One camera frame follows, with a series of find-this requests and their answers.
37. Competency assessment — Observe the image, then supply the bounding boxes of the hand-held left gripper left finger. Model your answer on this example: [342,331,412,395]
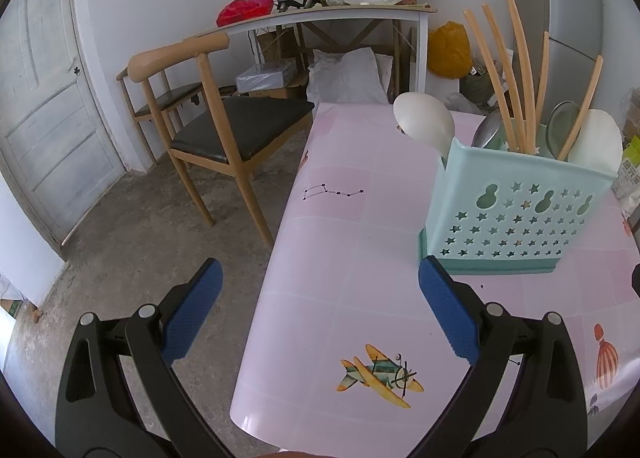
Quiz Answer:
[55,258,236,458]

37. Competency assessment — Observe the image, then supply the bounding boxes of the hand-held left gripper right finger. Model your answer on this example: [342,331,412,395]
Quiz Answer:
[405,254,588,458]

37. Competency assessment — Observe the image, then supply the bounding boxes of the white plastic spoon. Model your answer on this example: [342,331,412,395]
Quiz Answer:
[392,92,456,161]
[567,109,624,173]

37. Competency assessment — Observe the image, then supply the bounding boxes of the mint green utensil holder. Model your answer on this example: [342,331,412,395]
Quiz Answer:
[419,137,626,276]

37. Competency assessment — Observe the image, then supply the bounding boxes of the metal spoon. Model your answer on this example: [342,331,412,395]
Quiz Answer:
[470,110,506,151]
[545,102,583,161]

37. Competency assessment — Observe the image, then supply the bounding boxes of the pink printed tablecloth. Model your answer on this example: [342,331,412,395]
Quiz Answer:
[229,102,640,454]

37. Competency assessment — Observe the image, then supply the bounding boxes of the small box on floor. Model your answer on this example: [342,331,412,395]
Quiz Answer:
[0,283,40,325]

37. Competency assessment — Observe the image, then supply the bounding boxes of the wooden chair with dark seat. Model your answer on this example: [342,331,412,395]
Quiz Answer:
[127,32,317,251]
[116,65,206,163]

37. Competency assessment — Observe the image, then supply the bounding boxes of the olive green bag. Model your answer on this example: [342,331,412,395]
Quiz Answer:
[459,62,501,104]

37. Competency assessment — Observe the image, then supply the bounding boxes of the silver foil box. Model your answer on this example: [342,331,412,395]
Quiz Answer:
[235,62,297,99]

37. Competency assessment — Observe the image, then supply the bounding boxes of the white panel door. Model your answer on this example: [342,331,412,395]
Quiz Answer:
[0,0,127,261]

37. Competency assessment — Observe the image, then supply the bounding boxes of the white sack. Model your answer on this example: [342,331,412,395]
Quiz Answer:
[306,48,392,106]

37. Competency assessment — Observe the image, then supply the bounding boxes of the yellow plastic bag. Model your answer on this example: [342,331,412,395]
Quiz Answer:
[427,21,473,78]

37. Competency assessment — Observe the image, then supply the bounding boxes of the grey refrigerator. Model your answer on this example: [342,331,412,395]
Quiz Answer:
[509,0,619,106]

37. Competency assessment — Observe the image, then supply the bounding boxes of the cardboard box under desk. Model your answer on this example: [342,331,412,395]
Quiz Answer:
[255,30,301,63]

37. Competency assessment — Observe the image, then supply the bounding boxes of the red plastic bag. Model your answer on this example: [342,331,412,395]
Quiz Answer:
[216,0,274,27]

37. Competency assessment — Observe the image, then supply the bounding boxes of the white desk with wooden top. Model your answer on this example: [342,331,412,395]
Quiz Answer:
[187,2,438,96]

